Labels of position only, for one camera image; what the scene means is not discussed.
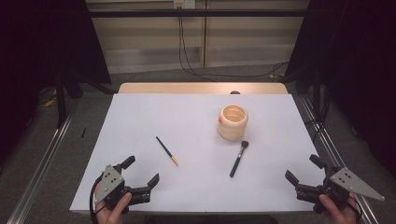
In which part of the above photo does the metal floor rail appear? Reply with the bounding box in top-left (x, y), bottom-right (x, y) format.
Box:
top-left (298, 94), bottom-right (379, 224)
top-left (6, 102), bottom-right (80, 224)

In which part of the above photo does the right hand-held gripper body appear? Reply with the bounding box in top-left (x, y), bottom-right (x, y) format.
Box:
top-left (297, 165), bottom-right (386, 214)

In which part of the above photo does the black makeup brush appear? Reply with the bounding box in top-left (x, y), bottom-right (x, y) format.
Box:
top-left (229, 140), bottom-right (250, 179)

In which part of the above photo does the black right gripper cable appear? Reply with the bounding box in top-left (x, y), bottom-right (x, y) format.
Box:
top-left (345, 199), bottom-right (363, 223)

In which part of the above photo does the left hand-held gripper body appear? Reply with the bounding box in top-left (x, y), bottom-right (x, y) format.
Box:
top-left (93, 164), bottom-right (152, 215)

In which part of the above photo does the black stand post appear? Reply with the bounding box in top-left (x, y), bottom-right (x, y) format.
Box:
top-left (312, 68), bottom-right (322, 120)
top-left (55, 73), bottom-right (68, 127)

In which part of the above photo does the white wall outlet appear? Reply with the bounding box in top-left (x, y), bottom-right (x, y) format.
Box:
top-left (173, 0), bottom-right (196, 9)

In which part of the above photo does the black pencil with orange tip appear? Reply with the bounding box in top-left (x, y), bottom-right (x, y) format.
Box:
top-left (155, 135), bottom-right (180, 167)

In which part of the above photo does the black horizontal metal bar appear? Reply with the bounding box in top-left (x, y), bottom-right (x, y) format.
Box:
top-left (88, 8), bottom-right (309, 18)

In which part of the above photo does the cream ribbed cup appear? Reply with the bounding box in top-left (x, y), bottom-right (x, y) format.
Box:
top-left (217, 104), bottom-right (249, 143)

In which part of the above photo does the person's right hand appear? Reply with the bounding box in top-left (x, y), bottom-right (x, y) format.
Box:
top-left (318, 191), bottom-right (360, 224)

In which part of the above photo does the black wall cable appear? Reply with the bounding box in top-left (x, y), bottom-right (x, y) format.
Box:
top-left (180, 17), bottom-right (290, 79)
top-left (177, 17), bottom-right (217, 83)

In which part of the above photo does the person's left hand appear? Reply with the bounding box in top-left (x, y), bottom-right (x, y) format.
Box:
top-left (93, 183), bottom-right (134, 224)

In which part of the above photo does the black curtain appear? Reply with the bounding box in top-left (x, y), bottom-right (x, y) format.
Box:
top-left (0, 0), bottom-right (112, 164)
top-left (284, 0), bottom-right (396, 178)

